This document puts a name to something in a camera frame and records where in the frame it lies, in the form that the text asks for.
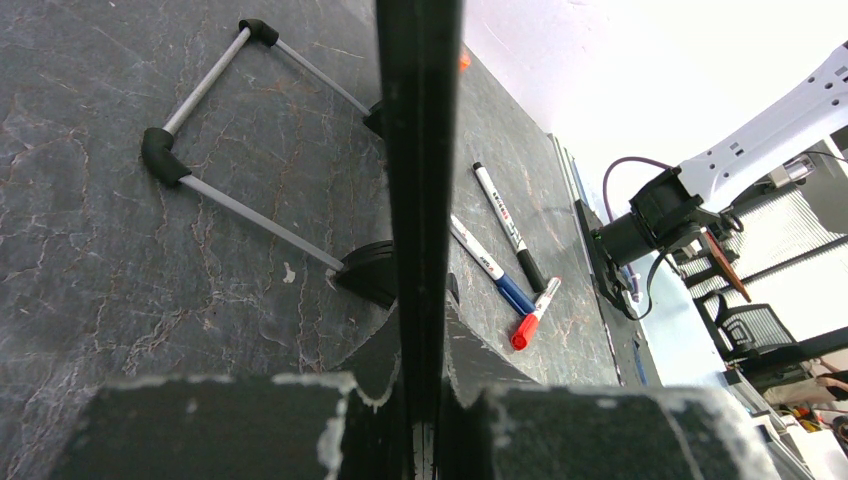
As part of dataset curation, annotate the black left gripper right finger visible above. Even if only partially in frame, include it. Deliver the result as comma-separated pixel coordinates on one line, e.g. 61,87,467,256
437,299,778,479

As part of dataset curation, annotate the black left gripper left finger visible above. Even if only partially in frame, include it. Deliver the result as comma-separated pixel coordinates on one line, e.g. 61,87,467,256
52,313,402,479

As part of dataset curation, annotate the white whiteboard black frame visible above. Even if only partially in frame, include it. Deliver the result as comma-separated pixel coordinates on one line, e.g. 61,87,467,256
141,1,463,479

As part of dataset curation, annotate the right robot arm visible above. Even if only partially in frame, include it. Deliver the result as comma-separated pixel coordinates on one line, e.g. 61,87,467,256
593,45,847,266

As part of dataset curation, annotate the red capped whiteboard marker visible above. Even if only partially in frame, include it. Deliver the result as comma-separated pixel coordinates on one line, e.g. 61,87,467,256
510,276,562,351

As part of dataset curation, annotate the blue capped whiteboard marker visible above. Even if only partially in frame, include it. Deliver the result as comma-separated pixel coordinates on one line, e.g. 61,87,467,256
450,214,535,316

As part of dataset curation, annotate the black capped whiteboard marker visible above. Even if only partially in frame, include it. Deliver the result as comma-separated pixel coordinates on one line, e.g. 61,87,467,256
472,162,548,293

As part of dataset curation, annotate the orange plastic piece right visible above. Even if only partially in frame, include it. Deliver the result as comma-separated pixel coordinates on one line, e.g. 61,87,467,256
459,50,471,72

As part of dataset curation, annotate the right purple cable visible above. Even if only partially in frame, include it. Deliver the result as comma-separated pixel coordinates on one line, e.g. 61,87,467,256
601,156,674,223

